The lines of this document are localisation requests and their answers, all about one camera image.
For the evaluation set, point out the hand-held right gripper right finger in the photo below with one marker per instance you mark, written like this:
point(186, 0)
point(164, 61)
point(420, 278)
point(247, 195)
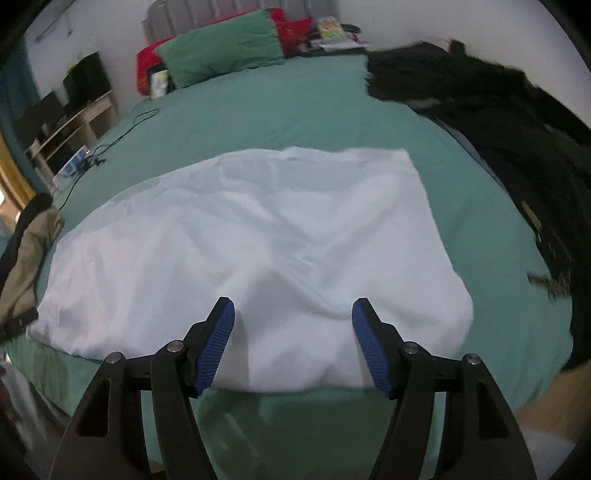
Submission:
point(374, 350)

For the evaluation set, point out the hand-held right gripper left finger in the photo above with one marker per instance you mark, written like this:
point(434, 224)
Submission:
point(214, 346)

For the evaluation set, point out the white hooded jacket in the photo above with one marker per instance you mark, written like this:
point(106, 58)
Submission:
point(254, 230)

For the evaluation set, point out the black clothes pile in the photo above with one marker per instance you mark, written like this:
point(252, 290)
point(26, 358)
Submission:
point(461, 83)

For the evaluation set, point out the beige garment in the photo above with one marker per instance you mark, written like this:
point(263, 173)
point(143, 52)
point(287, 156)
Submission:
point(32, 258)

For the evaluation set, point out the black charger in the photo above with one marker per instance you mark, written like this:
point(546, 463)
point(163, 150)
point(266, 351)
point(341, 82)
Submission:
point(87, 161)

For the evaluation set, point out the white power strip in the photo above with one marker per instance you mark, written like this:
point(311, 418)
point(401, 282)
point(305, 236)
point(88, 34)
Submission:
point(69, 170)

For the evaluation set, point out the black garment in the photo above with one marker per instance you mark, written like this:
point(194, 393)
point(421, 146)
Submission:
point(33, 206)

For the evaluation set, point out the bed with green sheet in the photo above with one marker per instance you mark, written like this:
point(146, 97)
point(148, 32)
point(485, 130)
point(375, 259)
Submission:
point(300, 115)

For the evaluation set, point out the light wooden desk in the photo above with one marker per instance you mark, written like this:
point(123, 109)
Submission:
point(87, 115)

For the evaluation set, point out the white packet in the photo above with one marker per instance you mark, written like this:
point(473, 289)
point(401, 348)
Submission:
point(162, 83)

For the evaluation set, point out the computer monitor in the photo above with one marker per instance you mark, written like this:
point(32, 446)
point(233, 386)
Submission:
point(39, 115)

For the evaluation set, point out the long red pillow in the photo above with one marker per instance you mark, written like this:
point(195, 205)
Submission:
point(145, 64)

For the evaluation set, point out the green pillow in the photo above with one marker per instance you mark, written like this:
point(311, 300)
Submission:
point(221, 46)

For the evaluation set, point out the small red pillow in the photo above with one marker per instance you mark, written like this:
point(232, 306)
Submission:
point(298, 34)

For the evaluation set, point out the colourful snack packet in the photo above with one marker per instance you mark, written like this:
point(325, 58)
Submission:
point(330, 27)

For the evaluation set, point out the teal curtain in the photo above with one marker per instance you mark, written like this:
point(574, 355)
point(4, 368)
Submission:
point(16, 78)

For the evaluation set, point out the grey padded headboard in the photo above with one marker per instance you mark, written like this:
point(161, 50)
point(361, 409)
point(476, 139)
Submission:
point(194, 9)

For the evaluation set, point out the yellow door frame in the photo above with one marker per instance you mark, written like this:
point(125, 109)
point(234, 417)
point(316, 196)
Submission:
point(14, 180)

